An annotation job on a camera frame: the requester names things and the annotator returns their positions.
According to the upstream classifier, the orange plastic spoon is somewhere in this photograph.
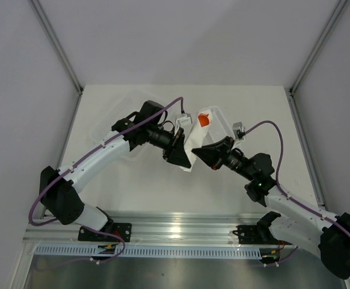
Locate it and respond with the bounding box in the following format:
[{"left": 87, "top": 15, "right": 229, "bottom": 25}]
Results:
[{"left": 198, "top": 117, "right": 210, "bottom": 127}]

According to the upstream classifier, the aluminium mounting rail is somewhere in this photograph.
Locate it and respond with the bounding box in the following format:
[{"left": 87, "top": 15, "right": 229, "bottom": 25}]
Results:
[{"left": 22, "top": 211, "right": 265, "bottom": 247}]

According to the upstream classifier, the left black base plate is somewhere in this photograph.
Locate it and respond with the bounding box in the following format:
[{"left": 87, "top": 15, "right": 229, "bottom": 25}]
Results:
[{"left": 78, "top": 222, "right": 132, "bottom": 243}]

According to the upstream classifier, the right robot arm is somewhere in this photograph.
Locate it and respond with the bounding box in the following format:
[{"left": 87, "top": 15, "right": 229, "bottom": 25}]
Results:
[{"left": 192, "top": 137, "right": 350, "bottom": 280}]

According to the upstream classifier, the aluminium frame post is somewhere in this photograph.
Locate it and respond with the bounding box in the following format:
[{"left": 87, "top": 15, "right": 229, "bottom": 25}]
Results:
[
  {"left": 28, "top": 0, "right": 84, "bottom": 95},
  {"left": 289, "top": 0, "right": 350, "bottom": 98}
]

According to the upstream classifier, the white paper napkin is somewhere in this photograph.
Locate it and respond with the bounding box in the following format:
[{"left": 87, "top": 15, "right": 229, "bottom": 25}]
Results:
[{"left": 182, "top": 110, "right": 212, "bottom": 172}]

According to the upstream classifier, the left aluminium frame post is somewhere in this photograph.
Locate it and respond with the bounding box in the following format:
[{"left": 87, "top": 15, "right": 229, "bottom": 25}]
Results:
[{"left": 28, "top": 0, "right": 84, "bottom": 95}]

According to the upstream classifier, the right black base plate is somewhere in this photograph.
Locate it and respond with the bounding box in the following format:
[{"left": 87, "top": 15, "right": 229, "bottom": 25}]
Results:
[{"left": 232, "top": 225, "right": 278, "bottom": 245}]

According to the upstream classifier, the small white cutlery tray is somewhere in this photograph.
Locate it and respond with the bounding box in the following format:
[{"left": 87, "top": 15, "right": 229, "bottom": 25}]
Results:
[{"left": 201, "top": 106, "right": 242, "bottom": 148}]

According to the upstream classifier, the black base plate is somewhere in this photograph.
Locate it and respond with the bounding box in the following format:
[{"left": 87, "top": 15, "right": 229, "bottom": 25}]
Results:
[
  {"left": 232, "top": 225, "right": 278, "bottom": 245},
  {"left": 78, "top": 222, "right": 132, "bottom": 243}
]

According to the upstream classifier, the large white plastic basket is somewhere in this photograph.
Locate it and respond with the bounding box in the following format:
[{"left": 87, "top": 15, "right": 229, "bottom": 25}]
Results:
[{"left": 89, "top": 89, "right": 152, "bottom": 160}]

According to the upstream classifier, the white slotted cable duct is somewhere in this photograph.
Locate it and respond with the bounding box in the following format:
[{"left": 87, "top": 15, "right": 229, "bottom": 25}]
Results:
[{"left": 34, "top": 243, "right": 262, "bottom": 260}]

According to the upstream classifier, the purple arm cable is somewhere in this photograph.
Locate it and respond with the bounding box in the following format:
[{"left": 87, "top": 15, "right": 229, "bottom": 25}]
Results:
[
  {"left": 28, "top": 96, "right": 185, "bottom": 269},
  {"left": 244, "top": 120, "right": 350, "bottom": 269}
]

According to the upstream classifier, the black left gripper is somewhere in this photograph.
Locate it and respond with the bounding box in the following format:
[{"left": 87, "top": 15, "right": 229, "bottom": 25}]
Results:
[{"left": 147, "top": 125, "right": 191, "bottom": 169}]

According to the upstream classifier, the right aluminium frame post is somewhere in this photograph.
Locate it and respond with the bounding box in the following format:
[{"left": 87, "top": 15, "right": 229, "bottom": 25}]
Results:
[{"left": 289, "top": 0, "right": 350, "bottom": 98}]

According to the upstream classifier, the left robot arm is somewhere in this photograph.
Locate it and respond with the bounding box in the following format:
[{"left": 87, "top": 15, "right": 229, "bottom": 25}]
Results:
[{"left": 38, "top": 101, "right": 191, "bottom": 241}]

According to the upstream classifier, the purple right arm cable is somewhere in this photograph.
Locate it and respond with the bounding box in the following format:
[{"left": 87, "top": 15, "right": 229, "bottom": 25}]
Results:
[{"left": 244, "top": 120, "right": 350, "bottom": 269}]

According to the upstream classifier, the orange plastic fork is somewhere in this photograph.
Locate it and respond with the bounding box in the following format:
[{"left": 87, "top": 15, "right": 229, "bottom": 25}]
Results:
[{"left": 198, "top": 113, "right": 209, "bottom": 118}]

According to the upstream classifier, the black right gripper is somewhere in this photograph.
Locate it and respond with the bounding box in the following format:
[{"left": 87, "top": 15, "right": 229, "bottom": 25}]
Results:
[{"left": 192, "top": 136, "right": 255, "bottom": 181}]

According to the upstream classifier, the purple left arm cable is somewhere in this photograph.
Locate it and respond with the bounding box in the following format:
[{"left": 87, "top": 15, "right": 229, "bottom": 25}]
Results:
[{"left": 28, "top": 96, "right": 185, "bottom": 269}]

